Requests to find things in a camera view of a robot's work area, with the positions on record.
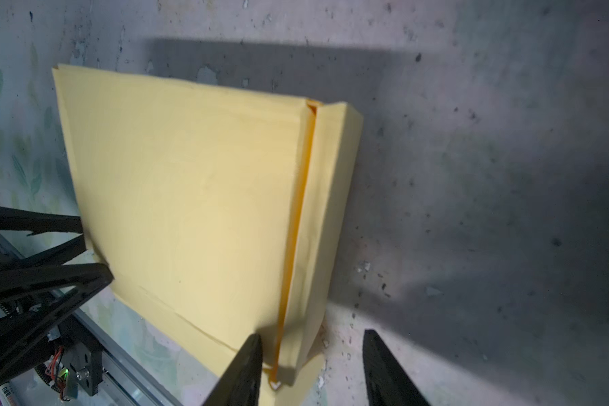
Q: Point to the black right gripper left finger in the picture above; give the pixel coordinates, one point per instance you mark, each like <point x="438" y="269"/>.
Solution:
<point x="240" y="384"/>

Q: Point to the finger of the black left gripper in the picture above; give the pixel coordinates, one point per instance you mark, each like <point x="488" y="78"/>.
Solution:
<point x="23" y="337"/>
<point x="35" y="223"/>

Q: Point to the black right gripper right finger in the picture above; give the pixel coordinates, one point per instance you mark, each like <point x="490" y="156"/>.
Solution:
<point x="386" y="382"/>

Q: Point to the yellow paper box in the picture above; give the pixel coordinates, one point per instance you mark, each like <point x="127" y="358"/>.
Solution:
<point x="217" y="210"/>

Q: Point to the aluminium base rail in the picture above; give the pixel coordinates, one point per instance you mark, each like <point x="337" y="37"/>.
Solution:
<point x="90" y="368"/>

